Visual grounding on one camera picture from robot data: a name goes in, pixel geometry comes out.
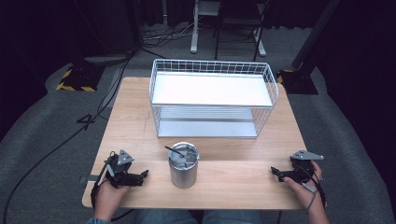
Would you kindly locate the person's legs in jeans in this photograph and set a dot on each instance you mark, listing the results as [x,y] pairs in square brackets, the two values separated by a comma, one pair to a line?
[199,217]

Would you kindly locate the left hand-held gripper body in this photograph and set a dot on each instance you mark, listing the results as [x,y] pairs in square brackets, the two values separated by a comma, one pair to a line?
[120,168]

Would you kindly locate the grey tape strip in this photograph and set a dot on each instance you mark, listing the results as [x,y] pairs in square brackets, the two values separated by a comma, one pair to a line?
[92,178]

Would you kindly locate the person's right hand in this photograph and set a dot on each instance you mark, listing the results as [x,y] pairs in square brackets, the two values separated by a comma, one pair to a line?
[306,189]

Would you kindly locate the person's left hand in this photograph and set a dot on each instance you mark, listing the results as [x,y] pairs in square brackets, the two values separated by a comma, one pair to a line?
[109,196]

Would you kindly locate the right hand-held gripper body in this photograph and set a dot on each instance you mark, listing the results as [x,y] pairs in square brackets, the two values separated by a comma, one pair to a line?
[303,166]

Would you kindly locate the black stand with pole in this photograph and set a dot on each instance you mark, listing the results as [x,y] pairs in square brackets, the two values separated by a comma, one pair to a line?
[306,62]

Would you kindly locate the silver metal tumbler cup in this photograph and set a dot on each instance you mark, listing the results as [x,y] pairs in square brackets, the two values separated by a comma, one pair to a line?
[183,166]

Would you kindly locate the black straw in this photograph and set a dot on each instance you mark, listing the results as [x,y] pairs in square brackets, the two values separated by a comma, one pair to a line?
[174,151]

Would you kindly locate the black metal chair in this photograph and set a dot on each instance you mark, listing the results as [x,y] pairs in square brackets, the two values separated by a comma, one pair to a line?
[239,21]

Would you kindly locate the black yellow striped stand base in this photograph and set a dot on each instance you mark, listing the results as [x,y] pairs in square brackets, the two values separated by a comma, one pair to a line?
[79,79]

